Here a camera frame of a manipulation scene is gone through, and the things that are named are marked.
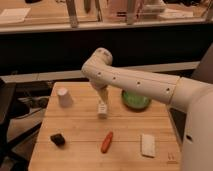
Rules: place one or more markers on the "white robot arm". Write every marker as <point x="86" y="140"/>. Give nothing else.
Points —
<point x="194" y="98"/>

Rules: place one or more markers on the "orange carrot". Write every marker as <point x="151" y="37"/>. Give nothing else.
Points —
<point x="106" y="143"/>

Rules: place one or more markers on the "black eraser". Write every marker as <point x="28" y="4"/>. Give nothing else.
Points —
<point x="57" y="139"/>

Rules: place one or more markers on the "black chair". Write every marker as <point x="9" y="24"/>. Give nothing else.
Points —
<point x="10" y="107"/>

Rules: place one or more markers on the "green bowl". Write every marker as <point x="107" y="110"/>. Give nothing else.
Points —
<point x="134" y="101"/>

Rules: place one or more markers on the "white sponge block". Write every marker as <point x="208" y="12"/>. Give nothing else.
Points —
<point x="148" y="145"/>

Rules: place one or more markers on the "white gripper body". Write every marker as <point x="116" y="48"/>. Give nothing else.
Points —
<point x="103" y="93"/>

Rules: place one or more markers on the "white ceramic cup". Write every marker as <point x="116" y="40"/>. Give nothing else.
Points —
<point x="64" y="97"/>

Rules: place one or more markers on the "small white bottle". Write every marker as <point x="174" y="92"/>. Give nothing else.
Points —
<point x="102" y="110"/>

